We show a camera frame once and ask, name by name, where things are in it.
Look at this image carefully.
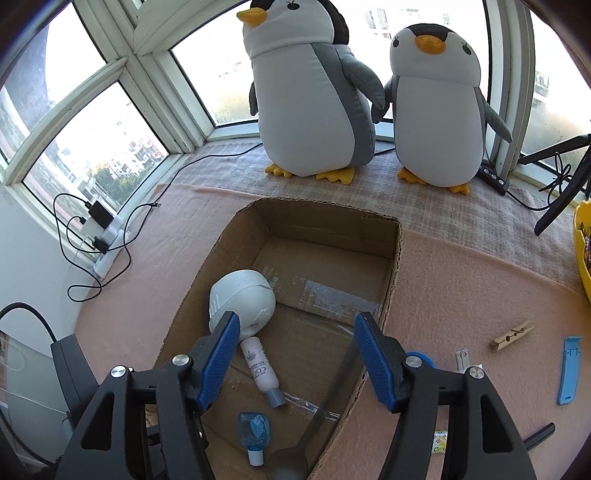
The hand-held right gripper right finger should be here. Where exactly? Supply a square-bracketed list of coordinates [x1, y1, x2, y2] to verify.
[355, 311, 539, 480]

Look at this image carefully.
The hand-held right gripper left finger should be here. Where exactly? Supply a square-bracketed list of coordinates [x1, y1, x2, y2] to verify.
[55, 311, 242, 480]

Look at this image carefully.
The white pink small bottle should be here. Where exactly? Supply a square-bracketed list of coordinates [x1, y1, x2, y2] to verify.
[240, 337, 288, 408]

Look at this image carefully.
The white round device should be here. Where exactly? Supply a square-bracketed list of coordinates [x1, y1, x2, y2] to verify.
[209, 270, 277, 337]

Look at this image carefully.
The blue clear dispenser bottle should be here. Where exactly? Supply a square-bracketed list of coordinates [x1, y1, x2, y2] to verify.
[237, 411, 269, 467]

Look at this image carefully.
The brown cardboard box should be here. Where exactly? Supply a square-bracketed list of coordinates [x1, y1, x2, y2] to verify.
[154, 198, 403, 480]

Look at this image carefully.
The metal spoon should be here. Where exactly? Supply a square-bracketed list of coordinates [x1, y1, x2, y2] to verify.
[265, 342, 365, 480]

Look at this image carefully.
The dark cylindrical tube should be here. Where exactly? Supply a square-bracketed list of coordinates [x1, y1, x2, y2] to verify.
[524, 422, 555, 450]

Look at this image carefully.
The blue phone stand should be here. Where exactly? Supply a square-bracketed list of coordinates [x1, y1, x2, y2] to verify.
[557, 336, 581, 406]

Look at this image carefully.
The white power strip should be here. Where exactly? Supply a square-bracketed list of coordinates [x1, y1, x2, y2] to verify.
[81, 210, 125, 278]

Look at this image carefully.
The wooden clothespin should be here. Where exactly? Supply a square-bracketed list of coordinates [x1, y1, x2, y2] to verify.
[490, 322, 534, 352]

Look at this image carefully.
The large black charger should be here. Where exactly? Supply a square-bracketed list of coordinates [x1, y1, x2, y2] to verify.
[88, 200, 114, 227]

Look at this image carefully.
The checkered cloth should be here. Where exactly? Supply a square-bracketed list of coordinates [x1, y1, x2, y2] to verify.
[157, 141, 583, 289]

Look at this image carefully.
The black inline remote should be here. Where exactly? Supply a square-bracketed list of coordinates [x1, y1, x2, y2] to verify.
[478, 164, 511, 195]

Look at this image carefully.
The yellow plastic bowl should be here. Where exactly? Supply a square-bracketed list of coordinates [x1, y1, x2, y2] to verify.
[573, 200, 591, 301]

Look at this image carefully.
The small penguin plush toy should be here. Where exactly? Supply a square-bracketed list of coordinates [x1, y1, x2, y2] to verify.
[372, 23, 513, 195]

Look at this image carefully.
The black tripod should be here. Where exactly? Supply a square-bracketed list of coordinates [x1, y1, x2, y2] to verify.
[518, 134, 591, 236]

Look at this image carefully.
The large penguin plush toy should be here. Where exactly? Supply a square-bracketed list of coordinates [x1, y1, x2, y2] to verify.
[236, 0, 386, 181]

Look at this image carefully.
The black charger cable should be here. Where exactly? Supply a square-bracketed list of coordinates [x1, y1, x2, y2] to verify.
[53, 194, 93, 259]

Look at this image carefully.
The power strip with cables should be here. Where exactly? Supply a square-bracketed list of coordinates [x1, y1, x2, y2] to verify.
[67, 202, 162, 303]

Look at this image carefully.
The black ring light cable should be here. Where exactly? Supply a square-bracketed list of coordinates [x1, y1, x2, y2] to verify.
[168, 142, 555, 212]

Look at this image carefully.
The white window frame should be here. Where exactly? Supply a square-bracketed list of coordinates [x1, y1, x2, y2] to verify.
[0, 0, 591, 195]

